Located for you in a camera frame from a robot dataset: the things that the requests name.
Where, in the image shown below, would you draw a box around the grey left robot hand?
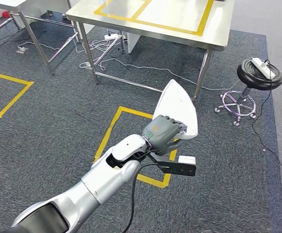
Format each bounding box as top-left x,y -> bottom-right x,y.
142,115 -> 187,157

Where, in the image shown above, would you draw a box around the white curved plastic part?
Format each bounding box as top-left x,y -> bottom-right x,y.
153,79 -> 199,140

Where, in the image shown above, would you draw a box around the steel workbench table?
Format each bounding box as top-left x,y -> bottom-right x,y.
65,0 -> 235,104

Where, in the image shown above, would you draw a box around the white cabinet panel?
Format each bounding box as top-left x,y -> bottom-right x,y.
127,32 -> 141,54

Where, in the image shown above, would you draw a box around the black round stool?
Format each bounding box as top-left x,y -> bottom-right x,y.
214,58 -> 282,127

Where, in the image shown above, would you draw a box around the white floor cable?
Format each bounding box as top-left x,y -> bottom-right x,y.
79,38 -> 240,91
17,41 -> 60,52

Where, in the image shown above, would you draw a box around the black power cable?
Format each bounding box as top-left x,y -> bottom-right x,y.
252,59 -> 282,178

